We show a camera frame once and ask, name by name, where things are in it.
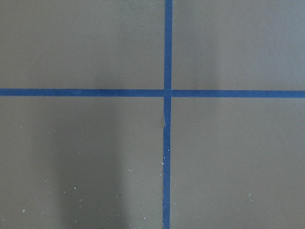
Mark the blue tape line horizontal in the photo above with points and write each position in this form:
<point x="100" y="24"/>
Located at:
<point x="152" y="93"/>

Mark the blue tape line vertical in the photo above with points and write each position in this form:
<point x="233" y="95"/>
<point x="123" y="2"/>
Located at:
<point x="167" y="101"/>

